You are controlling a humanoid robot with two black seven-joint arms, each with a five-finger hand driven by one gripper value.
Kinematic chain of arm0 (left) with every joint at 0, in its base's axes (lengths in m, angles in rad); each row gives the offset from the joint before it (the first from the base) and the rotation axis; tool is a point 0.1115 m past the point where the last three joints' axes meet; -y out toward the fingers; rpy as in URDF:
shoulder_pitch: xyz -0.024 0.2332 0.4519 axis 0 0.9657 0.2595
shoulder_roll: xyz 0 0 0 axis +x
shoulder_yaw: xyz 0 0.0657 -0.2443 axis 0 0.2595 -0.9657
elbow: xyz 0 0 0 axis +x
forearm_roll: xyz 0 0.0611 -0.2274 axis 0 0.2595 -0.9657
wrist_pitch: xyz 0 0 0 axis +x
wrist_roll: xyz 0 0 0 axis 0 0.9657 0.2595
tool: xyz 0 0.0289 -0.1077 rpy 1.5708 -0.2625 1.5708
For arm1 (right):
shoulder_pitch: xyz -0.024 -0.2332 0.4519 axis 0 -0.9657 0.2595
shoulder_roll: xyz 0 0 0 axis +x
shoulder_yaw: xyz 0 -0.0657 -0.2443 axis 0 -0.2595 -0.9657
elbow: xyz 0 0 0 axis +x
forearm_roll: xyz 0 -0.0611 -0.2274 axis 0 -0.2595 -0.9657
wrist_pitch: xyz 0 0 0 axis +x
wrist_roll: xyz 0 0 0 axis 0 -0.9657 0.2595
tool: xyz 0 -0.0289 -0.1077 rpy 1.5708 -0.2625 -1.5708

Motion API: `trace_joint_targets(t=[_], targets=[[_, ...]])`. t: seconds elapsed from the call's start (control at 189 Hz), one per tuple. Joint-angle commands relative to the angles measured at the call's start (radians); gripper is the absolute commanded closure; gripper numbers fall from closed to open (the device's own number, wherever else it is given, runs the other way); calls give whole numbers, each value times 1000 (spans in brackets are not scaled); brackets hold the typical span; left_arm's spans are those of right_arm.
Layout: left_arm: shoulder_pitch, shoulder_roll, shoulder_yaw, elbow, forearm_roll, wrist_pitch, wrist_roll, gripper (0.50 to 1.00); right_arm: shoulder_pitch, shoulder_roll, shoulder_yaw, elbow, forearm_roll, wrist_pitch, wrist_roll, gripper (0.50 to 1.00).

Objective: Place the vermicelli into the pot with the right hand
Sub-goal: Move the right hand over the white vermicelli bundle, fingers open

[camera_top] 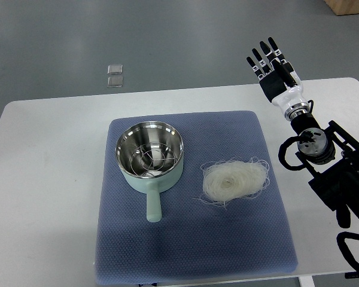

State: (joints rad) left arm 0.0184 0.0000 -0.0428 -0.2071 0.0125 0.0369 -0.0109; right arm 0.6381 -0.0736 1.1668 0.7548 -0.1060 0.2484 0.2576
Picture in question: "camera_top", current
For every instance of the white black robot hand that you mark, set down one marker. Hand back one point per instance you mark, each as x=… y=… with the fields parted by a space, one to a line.
x=278 y=80

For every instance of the white vermicelli nest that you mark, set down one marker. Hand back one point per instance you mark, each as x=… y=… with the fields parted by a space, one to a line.
x=228 y=180

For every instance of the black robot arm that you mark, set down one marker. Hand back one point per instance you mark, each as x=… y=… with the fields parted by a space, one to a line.
x=331 y=156

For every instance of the mint green steel pot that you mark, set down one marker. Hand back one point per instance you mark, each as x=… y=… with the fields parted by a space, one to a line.
x=150 y=132

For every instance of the wooden box corner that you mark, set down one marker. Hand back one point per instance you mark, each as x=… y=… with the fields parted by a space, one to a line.
x=343 y=7

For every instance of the upper floor metal plate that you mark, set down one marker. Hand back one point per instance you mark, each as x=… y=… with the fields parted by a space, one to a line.
x=115 y=69

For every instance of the blue textured mat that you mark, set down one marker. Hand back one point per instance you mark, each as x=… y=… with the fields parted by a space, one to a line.
x=193 y=240

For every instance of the wire rack inside pot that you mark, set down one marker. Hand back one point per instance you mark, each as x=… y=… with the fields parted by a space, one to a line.
x=152 y=160

